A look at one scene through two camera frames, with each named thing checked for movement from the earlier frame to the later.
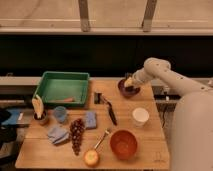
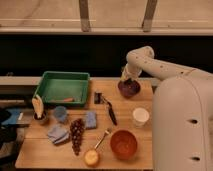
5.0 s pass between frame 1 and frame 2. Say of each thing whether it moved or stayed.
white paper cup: stayed
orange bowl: stayed
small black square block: stayed
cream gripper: moved
